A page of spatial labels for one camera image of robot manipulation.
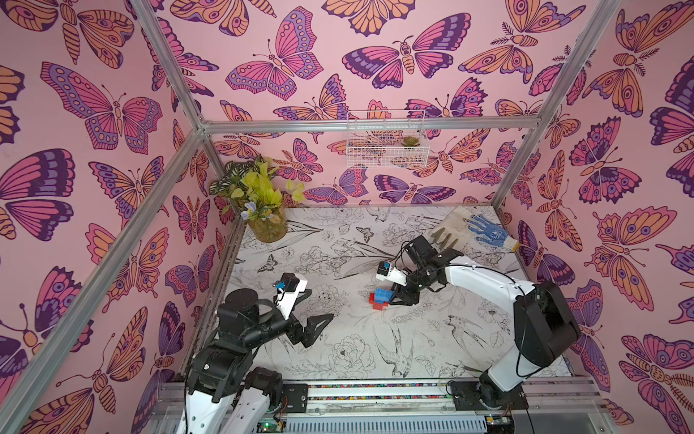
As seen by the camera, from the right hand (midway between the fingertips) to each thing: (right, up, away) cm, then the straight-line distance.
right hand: (394, 291), depth 86 cm
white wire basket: (+1, +52, +10) cm, 53 cm away
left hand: (-21, +2, -22) cm, 30 cm away
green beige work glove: (+30, +22, +26) cm, 45 cm away
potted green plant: (-48, +34, +8) cm, 59 cm away
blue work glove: (+44, +19, +24) cm, 54 cm away
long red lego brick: (-5, -5, +1) cm, 8 cm away
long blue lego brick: (-4, -1, -3) cm, 5 cm away
